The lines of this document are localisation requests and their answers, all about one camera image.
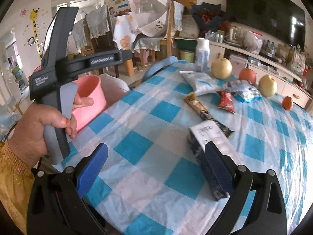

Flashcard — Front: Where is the white printed carton box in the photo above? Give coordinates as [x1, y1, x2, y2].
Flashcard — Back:
[188, 120, 242, 201]

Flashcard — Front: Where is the yellow sleeve forearm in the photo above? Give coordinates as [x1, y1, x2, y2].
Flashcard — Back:
[1, 140, 34, 234]

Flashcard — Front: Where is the person left hand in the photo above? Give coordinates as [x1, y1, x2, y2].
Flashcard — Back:
[7, 93, 94, 168]

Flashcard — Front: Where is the pink plastic bucket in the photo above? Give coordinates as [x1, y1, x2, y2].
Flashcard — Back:
[72, 75, 108, 131]

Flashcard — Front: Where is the dark wooden chair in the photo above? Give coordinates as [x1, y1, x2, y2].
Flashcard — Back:
[80, 4, 121, 79]

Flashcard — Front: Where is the wooden dining table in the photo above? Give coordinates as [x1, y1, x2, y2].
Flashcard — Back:
[112, 13, 169, 77]

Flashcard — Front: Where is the blue checkered tablecloth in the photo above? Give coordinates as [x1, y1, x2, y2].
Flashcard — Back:
[56, 61, 312, 234]

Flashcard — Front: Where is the wooden dining chair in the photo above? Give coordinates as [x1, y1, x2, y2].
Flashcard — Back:
[133, 1, 184, 68]

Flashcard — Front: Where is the small orange tangerine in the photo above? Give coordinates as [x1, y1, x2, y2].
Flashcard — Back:
[282, 96, 293, 110]

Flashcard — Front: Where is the red snack wrapper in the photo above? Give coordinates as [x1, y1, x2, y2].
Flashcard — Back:
[218, 91, 236, 114]

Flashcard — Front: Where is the crumpled blue white wrapper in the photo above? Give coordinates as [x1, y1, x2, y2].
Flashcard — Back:
[222, 80, 262, 103]

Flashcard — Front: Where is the small yellow pear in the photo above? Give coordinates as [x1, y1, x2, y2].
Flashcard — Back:
[258, 74, 277, 98]

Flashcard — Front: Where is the white tv cabinet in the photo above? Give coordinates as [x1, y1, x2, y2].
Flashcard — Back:
[209, 41, 312, 110]

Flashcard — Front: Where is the coffeemix sachet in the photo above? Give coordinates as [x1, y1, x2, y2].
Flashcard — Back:
[183, 92, 234, 138]

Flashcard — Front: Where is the green waste bin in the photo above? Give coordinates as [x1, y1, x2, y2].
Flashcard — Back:
[179, 50, 195, 63]

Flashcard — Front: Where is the red apple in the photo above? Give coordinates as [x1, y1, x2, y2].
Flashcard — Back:
[239, 68, 256, 85]

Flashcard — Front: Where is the white blue snack bag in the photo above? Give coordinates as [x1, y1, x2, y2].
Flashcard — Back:
[179, 70, 219, 96]

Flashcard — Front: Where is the white blue bottle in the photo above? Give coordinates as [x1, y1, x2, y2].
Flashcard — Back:
[195, 38, 210, 72]

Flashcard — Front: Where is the large yellow pear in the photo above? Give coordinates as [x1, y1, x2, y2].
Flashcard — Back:
[211, 58, 232, 80]

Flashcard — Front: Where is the dark flower bouquet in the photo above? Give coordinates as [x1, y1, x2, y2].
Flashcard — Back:
[189, 2, 227, 31]

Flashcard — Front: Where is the black flat television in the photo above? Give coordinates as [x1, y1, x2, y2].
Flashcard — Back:
[227, 0, 306, 48]

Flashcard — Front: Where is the giraffe height wall sticker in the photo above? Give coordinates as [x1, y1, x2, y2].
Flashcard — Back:
[27, 8, 43, 60]

